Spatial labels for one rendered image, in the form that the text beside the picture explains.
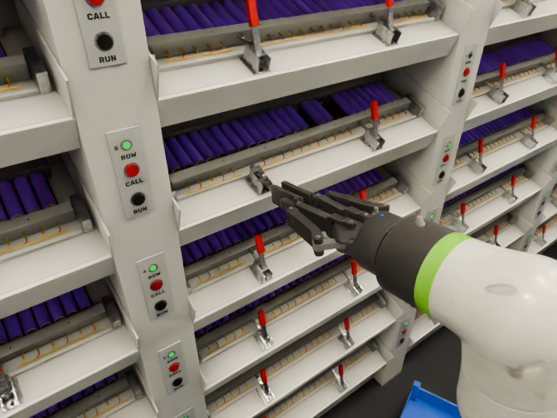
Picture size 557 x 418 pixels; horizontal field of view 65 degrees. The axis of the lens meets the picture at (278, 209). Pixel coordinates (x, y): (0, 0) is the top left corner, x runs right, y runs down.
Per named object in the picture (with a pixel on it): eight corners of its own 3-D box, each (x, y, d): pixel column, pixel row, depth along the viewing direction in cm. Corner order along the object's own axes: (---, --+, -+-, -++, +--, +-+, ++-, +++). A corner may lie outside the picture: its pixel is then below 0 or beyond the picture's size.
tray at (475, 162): (554, 145, 141) (585, 112, 131) (437, 206, 112) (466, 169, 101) (506, 107, 150) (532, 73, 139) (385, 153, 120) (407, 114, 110)
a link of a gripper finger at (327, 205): (364, 217, 53) (373, 214, 54) (312, 189, 62) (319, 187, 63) (364, 245, 55) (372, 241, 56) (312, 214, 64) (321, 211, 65)
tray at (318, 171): (428, 146, 96) (450, 113, 89) (176, 248, 67) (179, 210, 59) (370, 91, 105) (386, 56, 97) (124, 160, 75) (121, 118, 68)
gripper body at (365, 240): (373, 293, 49) (319, 260, 56) (421, 264, 53) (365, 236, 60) (373, 236, 46) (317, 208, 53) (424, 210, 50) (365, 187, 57)
